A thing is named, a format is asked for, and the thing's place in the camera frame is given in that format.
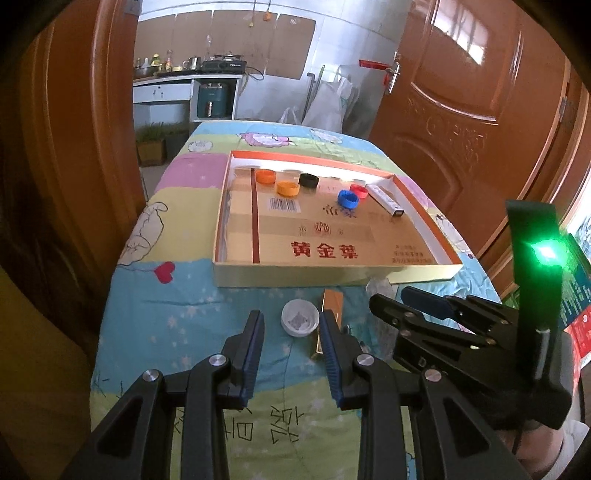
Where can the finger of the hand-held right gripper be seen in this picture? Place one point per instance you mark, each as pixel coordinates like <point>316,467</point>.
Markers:
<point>425,302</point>
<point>406,318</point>

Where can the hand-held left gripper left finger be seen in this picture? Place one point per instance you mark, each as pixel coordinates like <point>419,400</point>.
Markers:
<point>251,355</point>

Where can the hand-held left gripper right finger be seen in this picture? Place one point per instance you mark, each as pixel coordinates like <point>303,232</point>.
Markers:
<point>330,355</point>

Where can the white bottle cap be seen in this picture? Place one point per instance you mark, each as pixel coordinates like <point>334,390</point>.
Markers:
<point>299,318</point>

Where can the small gold box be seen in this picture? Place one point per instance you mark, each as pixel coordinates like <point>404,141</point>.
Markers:
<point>334,304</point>

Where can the long white box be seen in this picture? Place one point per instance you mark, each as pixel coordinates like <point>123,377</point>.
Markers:
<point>385,200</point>

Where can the gold cardboard box tray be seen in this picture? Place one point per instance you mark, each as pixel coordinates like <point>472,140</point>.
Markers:
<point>277,230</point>

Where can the blue bottle cap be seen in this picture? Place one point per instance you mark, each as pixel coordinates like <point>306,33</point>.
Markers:
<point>347,200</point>

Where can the person's right forearm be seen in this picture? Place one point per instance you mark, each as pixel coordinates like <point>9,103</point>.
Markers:
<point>549,452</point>

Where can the clear plastic wrapper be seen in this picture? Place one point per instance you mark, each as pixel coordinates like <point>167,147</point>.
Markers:
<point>383,287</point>

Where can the red printed carton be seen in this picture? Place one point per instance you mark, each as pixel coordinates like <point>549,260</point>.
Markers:
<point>581,333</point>

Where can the green printed carton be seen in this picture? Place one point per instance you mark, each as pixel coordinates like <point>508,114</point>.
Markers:
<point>576,277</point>

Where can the printed cartoon blanket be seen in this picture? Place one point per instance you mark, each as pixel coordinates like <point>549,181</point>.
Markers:
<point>184,300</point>

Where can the brown wooden door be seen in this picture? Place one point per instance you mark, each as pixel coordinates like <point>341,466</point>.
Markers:
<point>461,115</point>
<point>92,115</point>

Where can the large white bag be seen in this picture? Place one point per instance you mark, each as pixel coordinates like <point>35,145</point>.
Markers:
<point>330,104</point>

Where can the planter crate with grass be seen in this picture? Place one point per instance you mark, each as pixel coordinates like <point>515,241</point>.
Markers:
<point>151,150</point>

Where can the small white plastic bag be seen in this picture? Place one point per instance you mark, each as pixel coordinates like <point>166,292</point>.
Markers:
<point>290,115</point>

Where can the red paper strip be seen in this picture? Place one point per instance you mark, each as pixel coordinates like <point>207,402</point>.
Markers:
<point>373,64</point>

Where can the green air fryer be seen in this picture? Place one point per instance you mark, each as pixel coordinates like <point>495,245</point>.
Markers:
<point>211,98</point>

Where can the white kitchen counter cabinet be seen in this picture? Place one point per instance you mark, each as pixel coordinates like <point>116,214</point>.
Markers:
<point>161,90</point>

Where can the black gas stove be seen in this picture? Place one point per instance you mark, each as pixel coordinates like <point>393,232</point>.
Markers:
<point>224,65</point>

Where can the metal mug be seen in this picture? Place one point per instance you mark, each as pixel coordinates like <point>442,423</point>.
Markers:
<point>193,62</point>

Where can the condiment bottle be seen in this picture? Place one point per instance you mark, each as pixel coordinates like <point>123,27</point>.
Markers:
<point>156,61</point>
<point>169,60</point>

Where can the cardboard wall panels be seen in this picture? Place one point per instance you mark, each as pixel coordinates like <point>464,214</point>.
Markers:
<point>286,46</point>

